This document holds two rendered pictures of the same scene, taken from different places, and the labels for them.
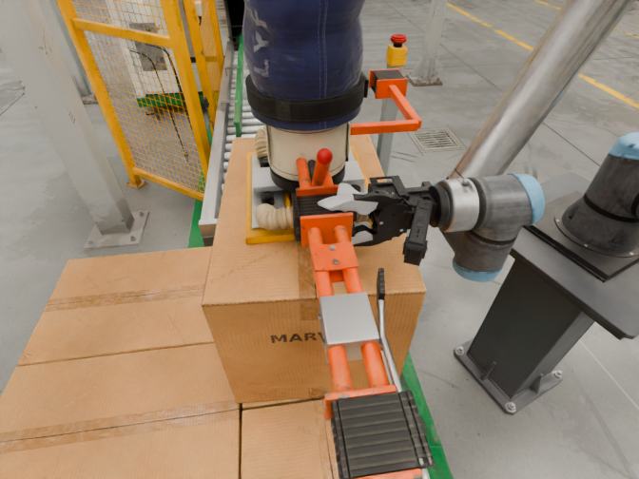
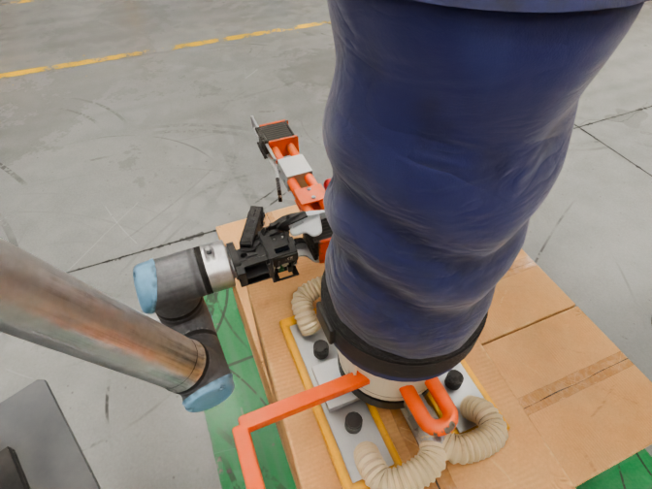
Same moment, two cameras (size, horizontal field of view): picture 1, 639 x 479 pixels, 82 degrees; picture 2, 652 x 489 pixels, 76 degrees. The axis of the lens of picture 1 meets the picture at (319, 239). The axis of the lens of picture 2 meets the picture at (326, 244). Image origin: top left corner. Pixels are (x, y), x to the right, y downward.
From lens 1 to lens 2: 1.06 m
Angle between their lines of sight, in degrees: 88
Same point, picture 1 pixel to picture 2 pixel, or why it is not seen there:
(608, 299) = (29, 422)
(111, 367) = (504, 321)
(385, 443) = (272, 128)
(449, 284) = not seen: outside the picture
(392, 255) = (272, 298)
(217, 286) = not seen: hidden behind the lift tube
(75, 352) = (545, 324)
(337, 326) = (299, 159)
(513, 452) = (144, 467)
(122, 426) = not seen: hidden behind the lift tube
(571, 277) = (50, 450)
